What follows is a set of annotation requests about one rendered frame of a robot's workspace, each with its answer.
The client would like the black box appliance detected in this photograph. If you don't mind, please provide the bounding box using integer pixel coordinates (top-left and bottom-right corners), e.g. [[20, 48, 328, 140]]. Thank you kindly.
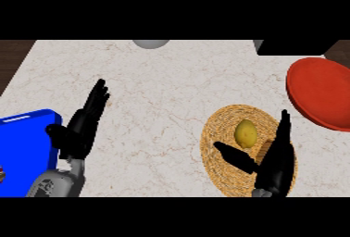
[[253, 40, 342, 56]]

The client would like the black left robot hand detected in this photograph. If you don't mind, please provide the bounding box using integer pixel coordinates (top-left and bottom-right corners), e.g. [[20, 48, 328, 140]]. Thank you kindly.
[[45, 78, 113, 161]]

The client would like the grey round object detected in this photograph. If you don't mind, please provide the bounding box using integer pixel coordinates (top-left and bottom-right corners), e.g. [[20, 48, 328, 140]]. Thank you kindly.
[[132, 40, 172, 50]]

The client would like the yellow lemon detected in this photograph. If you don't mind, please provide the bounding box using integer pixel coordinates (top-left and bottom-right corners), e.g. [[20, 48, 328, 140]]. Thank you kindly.
[[234, 118, 260, 149]]

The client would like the red bowl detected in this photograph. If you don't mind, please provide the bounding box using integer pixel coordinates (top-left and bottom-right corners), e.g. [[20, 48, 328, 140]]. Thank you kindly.
[[286, 56, 350, 133]]

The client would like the blue tray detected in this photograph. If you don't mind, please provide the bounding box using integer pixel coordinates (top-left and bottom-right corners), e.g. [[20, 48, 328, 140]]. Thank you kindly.
[[0, 108, 64, 198]]

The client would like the round woven straw placemat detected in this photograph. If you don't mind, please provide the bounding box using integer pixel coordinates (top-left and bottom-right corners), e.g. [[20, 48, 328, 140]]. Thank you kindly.
[[198, 104, 300, 198]]

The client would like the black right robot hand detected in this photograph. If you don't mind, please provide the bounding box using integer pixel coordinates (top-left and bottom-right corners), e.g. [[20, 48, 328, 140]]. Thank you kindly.
[[212, 108, 297, 198]]

